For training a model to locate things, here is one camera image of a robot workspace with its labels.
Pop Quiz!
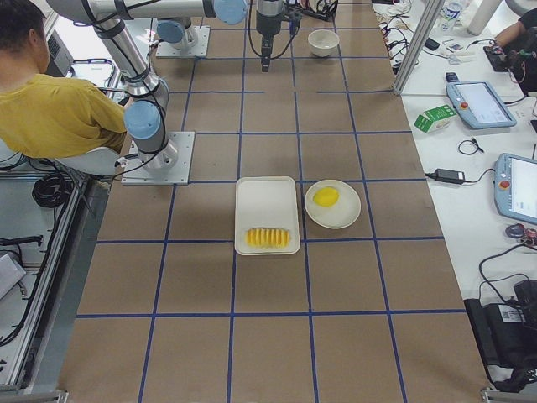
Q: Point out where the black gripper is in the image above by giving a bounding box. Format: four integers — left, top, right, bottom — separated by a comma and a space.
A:
256, 0, 286, 72

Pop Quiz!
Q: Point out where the cream ceramic bowl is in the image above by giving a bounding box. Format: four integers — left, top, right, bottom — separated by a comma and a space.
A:
307, 29, 340, 58

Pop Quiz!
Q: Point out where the yellow lemon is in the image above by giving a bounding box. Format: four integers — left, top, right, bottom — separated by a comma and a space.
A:
312, 186, 340, 207

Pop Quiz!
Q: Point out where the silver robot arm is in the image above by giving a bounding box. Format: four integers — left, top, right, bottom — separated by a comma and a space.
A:
156, 1, 300, 72
48, 1, 246, 171

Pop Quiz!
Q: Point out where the cream rectangular tray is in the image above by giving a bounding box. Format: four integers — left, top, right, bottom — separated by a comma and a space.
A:
234, 176, 300, 256

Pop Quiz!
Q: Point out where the cream round plate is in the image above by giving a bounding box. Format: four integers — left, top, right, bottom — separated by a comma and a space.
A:
305, 180, 362, 229

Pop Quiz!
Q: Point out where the sliced yellow mango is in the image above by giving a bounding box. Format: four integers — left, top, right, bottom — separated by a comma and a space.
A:
245, 228, 290, 249

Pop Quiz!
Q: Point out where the green white carton box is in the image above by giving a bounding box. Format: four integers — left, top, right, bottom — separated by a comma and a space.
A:
414, 104, 456, 133

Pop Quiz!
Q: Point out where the plastic water bottle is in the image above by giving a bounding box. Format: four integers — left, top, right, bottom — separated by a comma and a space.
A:
438, 0, 463, 34

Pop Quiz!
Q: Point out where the white chair seat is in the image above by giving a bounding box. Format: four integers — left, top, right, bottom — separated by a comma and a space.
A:
0, 138, 132, 176

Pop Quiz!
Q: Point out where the blue teach pendant upper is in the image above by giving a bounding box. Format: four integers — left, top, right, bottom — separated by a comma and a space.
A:
446, 81, 517, 129

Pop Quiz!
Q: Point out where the blue teach pendant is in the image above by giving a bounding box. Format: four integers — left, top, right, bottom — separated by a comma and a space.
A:
494, 153, 537, 225
446, 81, 517, 129

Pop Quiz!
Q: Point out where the black power adapter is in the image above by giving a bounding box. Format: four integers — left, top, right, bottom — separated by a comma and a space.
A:
435, 169, 466, 185

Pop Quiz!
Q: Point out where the man in yellow shirt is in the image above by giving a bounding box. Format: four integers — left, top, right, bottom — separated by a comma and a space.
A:
0, 0, 128, 160

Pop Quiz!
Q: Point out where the blue teach pendant lower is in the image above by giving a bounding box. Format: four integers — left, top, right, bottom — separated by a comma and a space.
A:
494, 153, 537, 225

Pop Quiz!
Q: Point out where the black device on table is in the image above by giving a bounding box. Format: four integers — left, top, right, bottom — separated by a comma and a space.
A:
464, 280, 536, 393

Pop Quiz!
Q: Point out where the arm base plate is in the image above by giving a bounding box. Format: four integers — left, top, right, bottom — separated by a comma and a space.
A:
121, 132, 195, 186
156, 21, 211, 59

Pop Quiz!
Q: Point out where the aluminium frame post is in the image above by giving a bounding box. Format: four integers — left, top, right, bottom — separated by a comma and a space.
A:
393, 0, 444, 95

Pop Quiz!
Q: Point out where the black cable coil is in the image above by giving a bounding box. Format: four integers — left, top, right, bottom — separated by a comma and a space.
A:
32, 172, 73, 208

